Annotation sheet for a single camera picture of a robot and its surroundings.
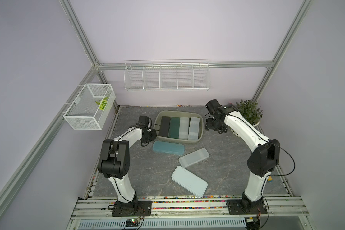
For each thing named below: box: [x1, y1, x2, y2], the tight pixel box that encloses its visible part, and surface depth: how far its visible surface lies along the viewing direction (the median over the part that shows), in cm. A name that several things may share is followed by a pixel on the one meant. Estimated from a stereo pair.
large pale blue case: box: [171, 165, 208, 198], surface depth 83 cm
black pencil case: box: [158, 115, 171, 138], surface depth 110 cm
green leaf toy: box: [94, 96, 109, 111], surface depth 82 cm
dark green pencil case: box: [168, 116, 181, 139], surface depth 108 cm
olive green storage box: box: [153, 110, 204, 144], surface depth 107 cm
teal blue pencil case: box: [152, 140, 185, 155], surface depth 99 cm
